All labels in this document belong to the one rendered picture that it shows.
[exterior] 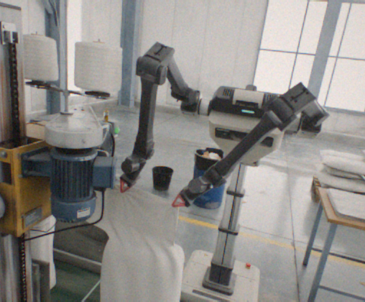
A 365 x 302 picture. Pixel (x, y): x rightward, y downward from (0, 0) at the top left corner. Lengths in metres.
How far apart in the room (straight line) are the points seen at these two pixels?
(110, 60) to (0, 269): 0.85
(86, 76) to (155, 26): 8.91
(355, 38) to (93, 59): 8.61
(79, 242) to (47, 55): 1.29
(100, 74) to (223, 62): 8.31
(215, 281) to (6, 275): 1.30
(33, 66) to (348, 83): 8.64
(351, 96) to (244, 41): 3.23
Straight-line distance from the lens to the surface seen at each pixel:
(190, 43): 9.56
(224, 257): 2.07
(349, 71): 9.32
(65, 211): 1.11
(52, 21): 7.37
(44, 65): 1.26
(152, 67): 1.10
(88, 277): 2.01
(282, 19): 9.26
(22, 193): 1.16
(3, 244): 1.28
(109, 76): 1.10
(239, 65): 9.24
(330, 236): 2.46
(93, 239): 2.08
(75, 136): 0.99
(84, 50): 1.11
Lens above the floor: 1.67
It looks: 17 degrees down
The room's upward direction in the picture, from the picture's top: 7 degrees clockwise
